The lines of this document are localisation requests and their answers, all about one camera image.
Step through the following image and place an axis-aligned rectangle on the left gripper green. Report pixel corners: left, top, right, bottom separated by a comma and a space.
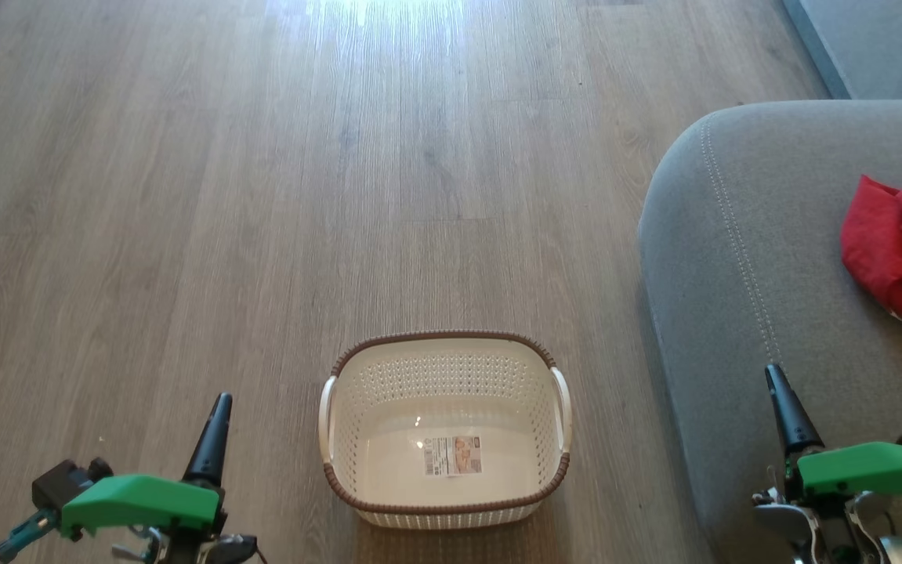
60, 392, 234, 541

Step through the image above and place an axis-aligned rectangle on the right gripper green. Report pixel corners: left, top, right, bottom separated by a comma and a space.
764, 363, 902, 504

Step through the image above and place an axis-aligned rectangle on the grey fabric sofa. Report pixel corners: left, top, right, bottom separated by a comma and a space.
639, 98, 902, 564

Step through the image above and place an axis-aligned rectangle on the grey sofa section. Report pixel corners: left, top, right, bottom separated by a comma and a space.
784, 0, 902, 99

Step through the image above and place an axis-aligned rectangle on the printed paper label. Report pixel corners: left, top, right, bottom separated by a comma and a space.
422, 436, 484, 478

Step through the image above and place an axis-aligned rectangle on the white perforated laundry basket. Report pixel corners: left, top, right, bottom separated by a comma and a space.
317, 329, 574, 530

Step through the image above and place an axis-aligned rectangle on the left blue cable connector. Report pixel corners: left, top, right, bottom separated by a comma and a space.
0, 509, 61, 564

